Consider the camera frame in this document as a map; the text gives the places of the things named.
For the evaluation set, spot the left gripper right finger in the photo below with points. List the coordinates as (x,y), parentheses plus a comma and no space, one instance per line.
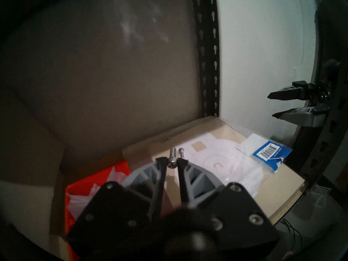
(217,208)

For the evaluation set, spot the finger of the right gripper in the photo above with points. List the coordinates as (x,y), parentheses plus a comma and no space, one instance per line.
(291,93)
(304,115)

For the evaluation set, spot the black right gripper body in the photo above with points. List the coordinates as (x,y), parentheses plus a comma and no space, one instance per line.
(326,86)

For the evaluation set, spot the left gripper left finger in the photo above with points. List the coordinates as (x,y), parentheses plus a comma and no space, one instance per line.
(127,208)

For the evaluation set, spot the silver socket head bolt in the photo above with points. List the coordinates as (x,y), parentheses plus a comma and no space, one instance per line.
(181,152)
(171,159)

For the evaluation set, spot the grey metal rack shelf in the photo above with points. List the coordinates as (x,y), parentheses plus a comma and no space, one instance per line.
(208,72)

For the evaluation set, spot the clear plastic bag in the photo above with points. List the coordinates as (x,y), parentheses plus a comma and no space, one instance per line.
(81,204)

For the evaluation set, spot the red plastic bin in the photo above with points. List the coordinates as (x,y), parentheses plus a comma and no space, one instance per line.
(81,187)

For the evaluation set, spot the flat beige wrapped box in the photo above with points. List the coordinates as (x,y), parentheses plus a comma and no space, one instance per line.
(277,187)

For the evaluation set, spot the open brown cardboard box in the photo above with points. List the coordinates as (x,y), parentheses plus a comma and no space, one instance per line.
(27,154)

